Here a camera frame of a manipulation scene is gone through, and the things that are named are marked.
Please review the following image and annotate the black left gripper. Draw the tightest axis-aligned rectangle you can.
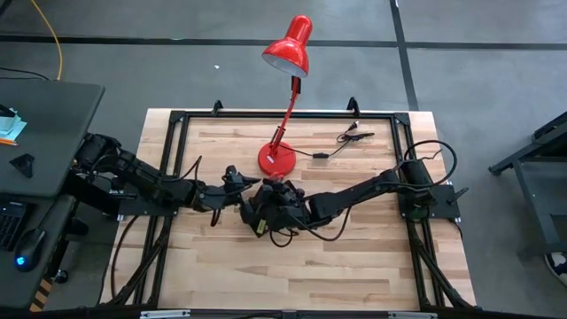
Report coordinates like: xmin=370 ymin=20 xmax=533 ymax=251
xmin=221 ymin=164 xmax=261 ymax=199

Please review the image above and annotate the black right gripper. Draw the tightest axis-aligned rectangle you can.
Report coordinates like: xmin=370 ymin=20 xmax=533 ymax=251
xmin=260 ymin=179 xmax=311 ymax=227

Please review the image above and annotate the red desk lamp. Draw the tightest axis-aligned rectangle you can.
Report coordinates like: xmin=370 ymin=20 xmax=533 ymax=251
xmin=257 ymin=14 xmax=314 ymax=177

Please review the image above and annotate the dark grey side desk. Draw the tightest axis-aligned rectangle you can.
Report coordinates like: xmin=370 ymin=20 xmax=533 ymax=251
xmin=0 ymin=78 xmax=106 ymax=311

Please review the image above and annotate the black triangular plastic part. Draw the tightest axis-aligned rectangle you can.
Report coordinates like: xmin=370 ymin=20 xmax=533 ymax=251
xmin=8 ymin=152 xmax=35 ymax=179

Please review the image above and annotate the black computer mouse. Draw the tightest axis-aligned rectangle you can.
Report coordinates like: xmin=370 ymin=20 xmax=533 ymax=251
xmin=12 ymin=228 xmax=48 ymax=273

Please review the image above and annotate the black keyboard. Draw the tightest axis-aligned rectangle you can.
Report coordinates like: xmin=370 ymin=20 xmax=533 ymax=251
xmin=0 ymin=201 xmax=27 ymax=253

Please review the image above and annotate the stack of pale papers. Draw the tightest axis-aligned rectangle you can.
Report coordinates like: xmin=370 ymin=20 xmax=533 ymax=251
xmin=0 ymin=105 xmax=27 ymax=142

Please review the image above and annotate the black metal cart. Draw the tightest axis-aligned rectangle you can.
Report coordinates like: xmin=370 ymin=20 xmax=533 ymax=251
xmin=488 ymin=110 xmax=567 ymax=253

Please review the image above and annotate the person's shoe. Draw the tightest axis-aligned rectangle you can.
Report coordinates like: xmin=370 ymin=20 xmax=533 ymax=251
xmin=543 ymin=251 xmax=567 ymax=285

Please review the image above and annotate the black lamp power cable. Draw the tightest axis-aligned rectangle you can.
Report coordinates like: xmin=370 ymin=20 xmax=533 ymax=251
xmin=283 ymin=121 xmax=376 ymax=160

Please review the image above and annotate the black metal table frame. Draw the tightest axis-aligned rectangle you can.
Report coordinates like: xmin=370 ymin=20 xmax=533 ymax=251
xmin=99 ymin=97 xmax=478 ymax=311

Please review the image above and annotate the silver metal bracket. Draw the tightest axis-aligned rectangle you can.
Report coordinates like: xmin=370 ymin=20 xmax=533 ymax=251
xmin=139 ymin=309 xmax=191 ymax=319
xmin=387 ymin=311 xmax=438 ymax=319

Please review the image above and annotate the yellow cable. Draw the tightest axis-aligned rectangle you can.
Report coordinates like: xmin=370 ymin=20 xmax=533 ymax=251
xmin=29 ymin=0 xmax=64 ymax=82

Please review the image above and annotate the black floor cable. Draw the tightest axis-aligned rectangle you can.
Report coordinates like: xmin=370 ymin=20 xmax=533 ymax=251
xmin=0 ymin=66 xmax=50 ymax=82

